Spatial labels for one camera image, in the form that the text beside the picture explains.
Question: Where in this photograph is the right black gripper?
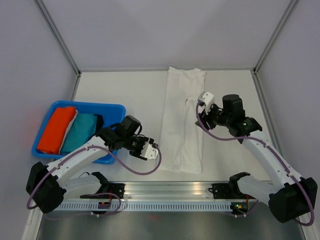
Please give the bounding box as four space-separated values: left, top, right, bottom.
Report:
195 101 232 133

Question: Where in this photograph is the white t-shirt with robot print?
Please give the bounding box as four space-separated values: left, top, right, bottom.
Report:
159 67 206 174

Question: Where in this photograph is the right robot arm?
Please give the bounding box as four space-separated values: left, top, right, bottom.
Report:
195 91 318 227

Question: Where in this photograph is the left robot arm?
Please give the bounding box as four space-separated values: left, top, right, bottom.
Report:
26 115 162 214

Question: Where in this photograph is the blue plastic bin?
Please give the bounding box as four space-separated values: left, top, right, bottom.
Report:
31 100 126 159

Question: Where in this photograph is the dark navy t-shirt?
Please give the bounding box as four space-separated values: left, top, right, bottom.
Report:
94 114 104 132

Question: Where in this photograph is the teal rolled t-shirt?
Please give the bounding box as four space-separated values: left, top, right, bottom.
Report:
60 113 97 155

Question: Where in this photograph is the orange rolled t-shirt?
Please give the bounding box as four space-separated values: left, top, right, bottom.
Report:
36 106 77 155

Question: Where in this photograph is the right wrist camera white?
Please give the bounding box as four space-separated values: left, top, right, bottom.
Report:
198 91 215 114

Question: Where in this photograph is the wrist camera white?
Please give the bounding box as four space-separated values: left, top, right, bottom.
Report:
140 143 159 160
198 91 215 114

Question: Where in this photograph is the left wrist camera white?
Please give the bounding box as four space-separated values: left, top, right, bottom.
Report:
140 143 159 160

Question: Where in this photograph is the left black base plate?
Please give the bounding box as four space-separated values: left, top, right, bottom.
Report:
80 182 126 201

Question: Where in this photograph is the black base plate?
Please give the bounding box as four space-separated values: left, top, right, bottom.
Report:
208 182 255 200
80 182 126 201

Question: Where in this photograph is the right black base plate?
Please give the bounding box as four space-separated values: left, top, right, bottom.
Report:
208 182 255 200

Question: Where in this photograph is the aluminium mounting rail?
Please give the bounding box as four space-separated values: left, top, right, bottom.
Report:
58 181 276 201

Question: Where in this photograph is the white slotted cable duct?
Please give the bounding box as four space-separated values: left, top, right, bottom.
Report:
56 201 232 212

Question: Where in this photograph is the left aluminium frame post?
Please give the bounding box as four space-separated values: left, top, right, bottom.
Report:
33 0 81 76

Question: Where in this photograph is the aluminium frame post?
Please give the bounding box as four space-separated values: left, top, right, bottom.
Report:
33 0 81 76
251 0 300 75

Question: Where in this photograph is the right aluminium frame post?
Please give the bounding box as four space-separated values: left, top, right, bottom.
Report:
251 0 300 75

